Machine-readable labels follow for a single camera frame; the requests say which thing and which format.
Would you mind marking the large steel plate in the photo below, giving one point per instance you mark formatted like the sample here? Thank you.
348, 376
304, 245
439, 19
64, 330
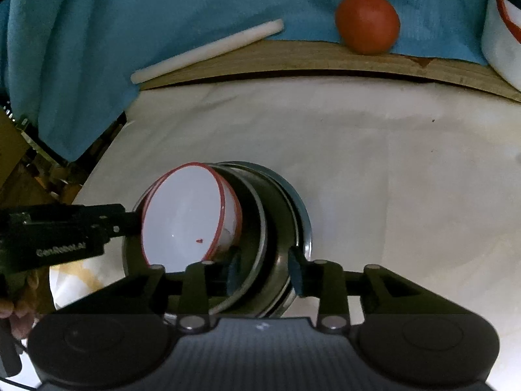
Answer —
308, 232

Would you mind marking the red-specked white bowl red rim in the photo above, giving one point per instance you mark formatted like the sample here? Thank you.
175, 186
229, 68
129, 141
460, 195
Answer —
183, 220

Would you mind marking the deep steel bowl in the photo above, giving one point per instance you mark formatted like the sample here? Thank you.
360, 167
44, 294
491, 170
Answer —
254, 228

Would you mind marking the blue cloth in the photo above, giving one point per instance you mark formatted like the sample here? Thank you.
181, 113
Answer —
163, 8

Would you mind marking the person's left hand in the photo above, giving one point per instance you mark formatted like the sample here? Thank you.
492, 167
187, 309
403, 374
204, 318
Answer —
22, 317

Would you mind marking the red ball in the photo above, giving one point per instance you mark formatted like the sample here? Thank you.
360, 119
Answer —
368, 22

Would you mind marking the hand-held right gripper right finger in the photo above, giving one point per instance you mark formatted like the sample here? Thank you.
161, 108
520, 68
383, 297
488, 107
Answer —
295, 273

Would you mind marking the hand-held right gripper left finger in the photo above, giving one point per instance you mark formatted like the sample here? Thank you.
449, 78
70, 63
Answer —
234, 272

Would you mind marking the wooden shelf board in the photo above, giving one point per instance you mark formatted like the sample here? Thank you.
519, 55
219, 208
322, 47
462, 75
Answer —
305, 60

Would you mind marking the white jug blue lid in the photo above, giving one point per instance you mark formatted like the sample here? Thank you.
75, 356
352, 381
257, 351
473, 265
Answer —
500, 49

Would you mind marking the white rolling pin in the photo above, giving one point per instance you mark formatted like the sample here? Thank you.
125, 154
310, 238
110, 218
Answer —
207, 51

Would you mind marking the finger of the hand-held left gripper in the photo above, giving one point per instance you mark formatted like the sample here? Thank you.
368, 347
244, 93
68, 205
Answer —
122, 222

